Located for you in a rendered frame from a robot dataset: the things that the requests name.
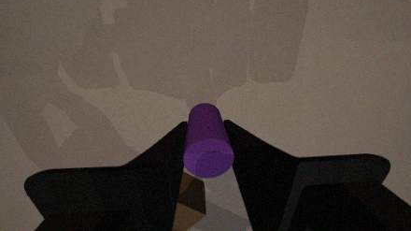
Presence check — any brown square block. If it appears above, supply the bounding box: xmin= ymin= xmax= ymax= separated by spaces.
xmin=172 ymin=171 xmax=206 ymax=231

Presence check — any purple cylinder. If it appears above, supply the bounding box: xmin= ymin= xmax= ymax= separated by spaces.
xmin=183 ymin=103 xmax=234 ymax=179

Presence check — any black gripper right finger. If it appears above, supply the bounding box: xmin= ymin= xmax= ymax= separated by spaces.
xmin=223 ymin=120 xmax=390 ymax=231

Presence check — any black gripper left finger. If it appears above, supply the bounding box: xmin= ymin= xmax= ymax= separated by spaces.
xmin=24 ymin=122 xmax=188 ymax=231

